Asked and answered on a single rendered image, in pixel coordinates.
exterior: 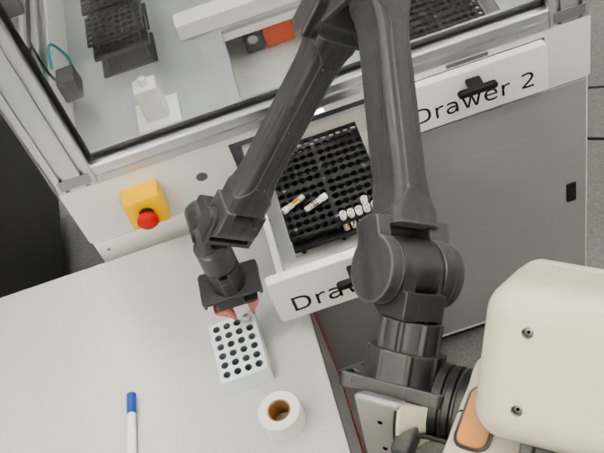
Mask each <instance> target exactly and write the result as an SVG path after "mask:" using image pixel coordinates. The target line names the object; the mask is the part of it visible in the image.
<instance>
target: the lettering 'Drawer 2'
mask: <svg viewBox="0 0 604 453"><path fill-rule="evenodd" d="M525 75H531V77H530V79H529V80H528V81H527V82H526V83H525V84H524V86H523V87H522V89H525V88H528V87H530V86H533V85H534V84H531V85H528V86H526V85H527V84H528V83H529V82H530V80H531V79H532V78H533V73H531V72H528V73H526V74H524V75H522V76H521V77H523V76H525ZM508 84H510V83H507V84H506V85H508ZM506 85H504V84H503V85H502V96H504V95H505V93H504V87H505V86H506ZM492 90H494V91H495V93H498V92H497V90H496V89H495V88H494V89H492ZM492 90H489V91H492ZM489 91H486V92H485V94H484V98H485V99H486V100H487V101H491V100H494V99H496V98H497V96H495V97H494V98H492V99H488V98H487V96H489V95H492V94H495V93H490V94H487V93H488V92H489ZM471 98H472V100H473V101H474V103H475V105H477V104H478V103H479V98H480V93H479V94H478V96H477V100H476V101H475V98H474V97H473V96H470V97H469V102H468V105H467V103H466V100H465V99H462V101H463V102H464V104H465V106H466V108H469V107H470V102H471ZM452 103H455V104H456V105H454V106H451V107H449V108H448V109H447V114H452V113H454V112H455V111H459V109H458V104H457V102H450V103H448V104H447V106H448V105H450V104H452ZM441 107H443V105H441V106H440V107H439V108H441ZM454 107H456V109H455V110H454V111H453V112H449V110H450V109H451V108H454ZM439 108H438V107H437V108H435V111H436V116H437V118H438V117H439V113H438V111H439ZM418 111H427V112H428V114H429V116H428V119H427V120H425V121H423V122H420V124H423V123H424V122H426V121H428V120H429V119H430V118H431V111H430V110H429V109H420V110H418Z"/></svg>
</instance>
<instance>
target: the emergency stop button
mask: <svg viewBox="0 0 604 453"><path fill-rule="evenodd" d="M137 222H138V226H139V227H140V228H143V229H146V230H149V229H153V228H155V227H156V226H157V225H158V224H159V217H158V216H157V214H156V213H154V212H151V211H148V212H144V213H142V214H140V215H139V216H138V219H137Z"/></svg>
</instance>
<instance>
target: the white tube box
mask: <svg viewBox="0 0 604 453"><path fill-rule="evenodd" d="M246 313H248V314H249V315H250V317H251V320H250V321H249V322H246V321H245V320H244V319H243V314H241V315H237V316H236V318H237V320H234V319H232V318H228V319H226V320H223V321H220V322H217V323H215V324H211V325H208V329H209V336H210V340H211V343H212V348H213V351H214V355H215V360H216V363H217V367H218V374H219V379H220V383H221V386H222V387H223V388H224V389H225V391H226V393H227V394H228V395H230V394H233V393H235V392H238V391H240V390H243V389H246V388H248V387H251V386H255V385H258V384H261V383H263V382H265V381H268V380H271V379H274V376H273V373H272V369H271V364H270V361H269V357H268V353H267V351H266V347H265V343H264V340H263V337H262V331H261V327H260V325H259V321H258V319H257V317H256V315H254V314H253V313H252V311H248V312H246Z"/></svg>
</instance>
